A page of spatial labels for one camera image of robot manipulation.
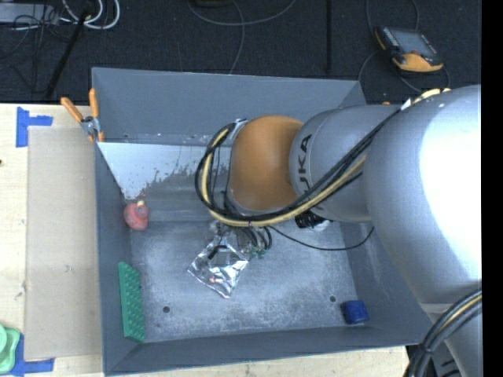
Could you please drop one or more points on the silver foil packet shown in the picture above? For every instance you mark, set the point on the silver foil packet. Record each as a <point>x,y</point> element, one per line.
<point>217,274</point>

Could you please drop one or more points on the grey metal bin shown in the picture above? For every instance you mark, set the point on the grey metal bin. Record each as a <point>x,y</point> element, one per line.
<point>283,289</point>

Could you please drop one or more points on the dark green flat block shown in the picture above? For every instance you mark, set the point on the dark green flat block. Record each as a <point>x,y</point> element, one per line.
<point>131,302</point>

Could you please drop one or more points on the pale wood flat board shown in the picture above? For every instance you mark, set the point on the pale wood flat board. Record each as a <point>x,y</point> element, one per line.
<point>59,242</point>

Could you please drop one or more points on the black cylinder on white bracket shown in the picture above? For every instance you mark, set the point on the black cylinder on white bracket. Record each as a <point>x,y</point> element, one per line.
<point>310,220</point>

